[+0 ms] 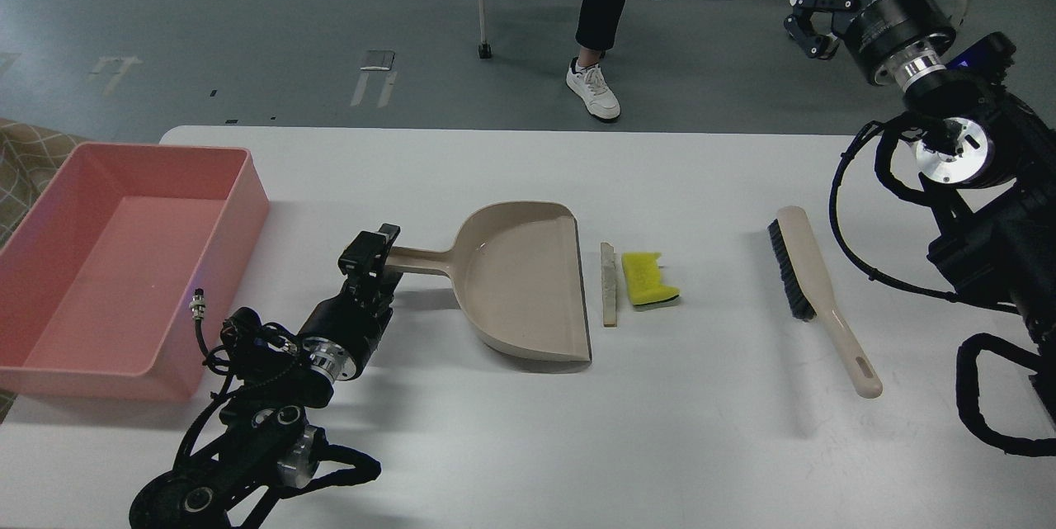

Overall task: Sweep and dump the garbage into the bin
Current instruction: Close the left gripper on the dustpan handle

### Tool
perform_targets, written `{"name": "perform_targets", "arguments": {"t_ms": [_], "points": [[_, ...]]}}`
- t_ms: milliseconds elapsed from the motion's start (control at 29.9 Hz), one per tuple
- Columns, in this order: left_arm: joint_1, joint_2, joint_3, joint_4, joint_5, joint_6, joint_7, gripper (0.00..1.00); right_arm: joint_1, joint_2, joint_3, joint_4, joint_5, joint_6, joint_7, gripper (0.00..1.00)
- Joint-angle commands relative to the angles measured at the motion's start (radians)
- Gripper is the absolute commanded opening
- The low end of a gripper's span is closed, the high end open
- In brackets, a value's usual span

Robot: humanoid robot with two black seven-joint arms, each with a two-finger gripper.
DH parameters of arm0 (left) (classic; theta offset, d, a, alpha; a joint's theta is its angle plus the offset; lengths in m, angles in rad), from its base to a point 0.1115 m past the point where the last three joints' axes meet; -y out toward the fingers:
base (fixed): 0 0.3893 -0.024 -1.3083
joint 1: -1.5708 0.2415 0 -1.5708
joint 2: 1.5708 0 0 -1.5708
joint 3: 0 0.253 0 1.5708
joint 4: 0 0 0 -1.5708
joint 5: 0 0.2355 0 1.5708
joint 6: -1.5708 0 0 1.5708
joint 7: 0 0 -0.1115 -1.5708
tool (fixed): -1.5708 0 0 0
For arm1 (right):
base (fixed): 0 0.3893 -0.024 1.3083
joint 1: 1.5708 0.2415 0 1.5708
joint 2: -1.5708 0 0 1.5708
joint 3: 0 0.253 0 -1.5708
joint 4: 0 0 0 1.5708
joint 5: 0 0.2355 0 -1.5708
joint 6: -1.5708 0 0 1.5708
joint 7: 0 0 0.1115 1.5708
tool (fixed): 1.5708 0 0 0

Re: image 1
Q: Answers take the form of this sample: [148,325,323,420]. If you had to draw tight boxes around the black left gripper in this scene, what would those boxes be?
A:
[298,224,401,382]

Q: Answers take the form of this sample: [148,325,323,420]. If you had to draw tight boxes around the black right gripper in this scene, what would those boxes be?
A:
[784,0,955,87]

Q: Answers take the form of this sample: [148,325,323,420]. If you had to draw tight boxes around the beige plastic dustpan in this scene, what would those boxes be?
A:
[385,201,592,362]

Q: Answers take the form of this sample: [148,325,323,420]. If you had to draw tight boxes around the white bread slice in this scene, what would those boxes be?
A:
[600,242,619,328]

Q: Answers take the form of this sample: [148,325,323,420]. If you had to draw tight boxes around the yellow sponge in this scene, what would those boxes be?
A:
[620,252,681,308]

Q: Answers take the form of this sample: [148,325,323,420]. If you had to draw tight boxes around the beige hand brush black bristles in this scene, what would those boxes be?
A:
[768,205,884,399]

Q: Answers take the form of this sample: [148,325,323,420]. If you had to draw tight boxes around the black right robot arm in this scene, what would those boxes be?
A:
[784,0,1055,457]

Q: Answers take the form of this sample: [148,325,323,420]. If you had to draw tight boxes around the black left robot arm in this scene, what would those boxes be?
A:
[129,224,401,528]

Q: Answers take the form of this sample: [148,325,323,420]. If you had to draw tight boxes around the pink plastic bin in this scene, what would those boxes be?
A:
[1,143,269,401]

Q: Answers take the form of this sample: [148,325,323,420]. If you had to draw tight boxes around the patterned beige cloth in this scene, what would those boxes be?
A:
[1,119,89,244]

